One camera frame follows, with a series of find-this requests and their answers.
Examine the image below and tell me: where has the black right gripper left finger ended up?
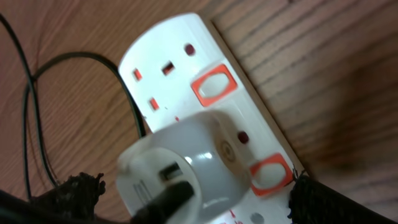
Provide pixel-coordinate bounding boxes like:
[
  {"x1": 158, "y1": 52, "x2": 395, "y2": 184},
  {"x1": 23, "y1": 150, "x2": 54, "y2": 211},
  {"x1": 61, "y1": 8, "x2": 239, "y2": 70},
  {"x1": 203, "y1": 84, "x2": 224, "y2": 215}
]
[{"x1": 1, "y1": 172, "x2": 106, "y2": 224}]

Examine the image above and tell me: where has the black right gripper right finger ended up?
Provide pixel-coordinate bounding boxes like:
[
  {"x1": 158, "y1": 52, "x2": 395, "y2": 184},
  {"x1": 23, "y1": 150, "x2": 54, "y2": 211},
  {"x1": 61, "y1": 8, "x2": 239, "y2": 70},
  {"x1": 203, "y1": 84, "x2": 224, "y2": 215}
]
[{"x1": 287, "y1": 169, "x2": 396, "y2": 224}]

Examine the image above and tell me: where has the black USB charging cable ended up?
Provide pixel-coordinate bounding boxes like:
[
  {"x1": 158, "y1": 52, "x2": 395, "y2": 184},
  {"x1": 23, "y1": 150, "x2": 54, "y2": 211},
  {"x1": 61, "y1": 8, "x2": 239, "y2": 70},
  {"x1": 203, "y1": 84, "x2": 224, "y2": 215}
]
[{"x1": 0, "y1": 12, "x2": 195, "y2": 224}]

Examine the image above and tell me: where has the white charger plug adapter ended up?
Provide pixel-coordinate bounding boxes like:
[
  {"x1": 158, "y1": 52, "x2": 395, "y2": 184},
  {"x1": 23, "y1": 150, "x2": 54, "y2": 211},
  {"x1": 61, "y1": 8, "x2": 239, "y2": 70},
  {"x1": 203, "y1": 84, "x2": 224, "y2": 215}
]
[{"x1": 116, "y1": 112, "x2": 251, "y2": 223}]

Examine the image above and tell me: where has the white power strip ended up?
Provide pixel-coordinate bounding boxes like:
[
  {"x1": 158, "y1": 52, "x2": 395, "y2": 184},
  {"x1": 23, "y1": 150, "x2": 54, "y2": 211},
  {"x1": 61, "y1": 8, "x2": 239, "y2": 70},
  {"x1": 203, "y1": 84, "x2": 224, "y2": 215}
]
[{"x1": 119, "y1": 12, "x2": 303, "y2": 223}]

